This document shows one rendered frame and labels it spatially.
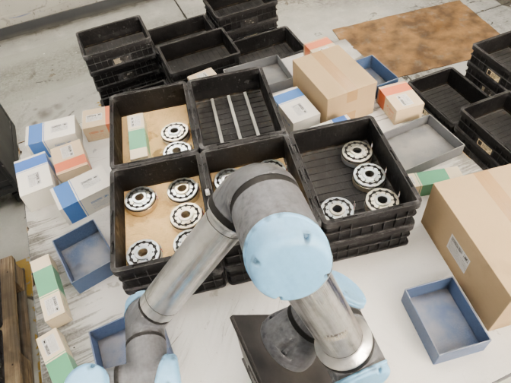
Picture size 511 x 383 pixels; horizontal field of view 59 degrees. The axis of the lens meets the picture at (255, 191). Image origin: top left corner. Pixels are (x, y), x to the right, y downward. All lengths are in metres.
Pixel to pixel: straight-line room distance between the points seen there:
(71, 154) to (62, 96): 1.77
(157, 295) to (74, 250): 0.86
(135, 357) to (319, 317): 0.34
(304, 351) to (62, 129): 1.37
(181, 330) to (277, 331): 0.42
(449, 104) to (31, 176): 2.12
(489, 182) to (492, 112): 1.12
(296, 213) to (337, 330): 0.28
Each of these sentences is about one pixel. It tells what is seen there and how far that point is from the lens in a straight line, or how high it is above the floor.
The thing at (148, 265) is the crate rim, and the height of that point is 0.93.
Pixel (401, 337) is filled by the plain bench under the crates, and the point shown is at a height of 0.70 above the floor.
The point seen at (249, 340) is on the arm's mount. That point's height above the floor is 0.97.
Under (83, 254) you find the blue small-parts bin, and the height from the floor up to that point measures 0.70.
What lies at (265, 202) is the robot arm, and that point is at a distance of 0.63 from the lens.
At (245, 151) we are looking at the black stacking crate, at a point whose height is 0.89.
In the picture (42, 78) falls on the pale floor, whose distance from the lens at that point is 3.95.
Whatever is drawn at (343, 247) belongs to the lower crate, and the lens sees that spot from 1.45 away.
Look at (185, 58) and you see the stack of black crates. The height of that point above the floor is 0.49.
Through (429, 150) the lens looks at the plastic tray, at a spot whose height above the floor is 0.70.
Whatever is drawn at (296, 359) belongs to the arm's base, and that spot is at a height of 0.95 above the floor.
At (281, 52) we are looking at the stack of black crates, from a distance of 2.93.
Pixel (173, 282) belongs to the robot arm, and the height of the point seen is 1.27.
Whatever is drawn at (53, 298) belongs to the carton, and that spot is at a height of 0.76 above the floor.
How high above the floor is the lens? 1.99
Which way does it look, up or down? 50 degrees down
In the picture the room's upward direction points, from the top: 7 degrees counter-clockwise
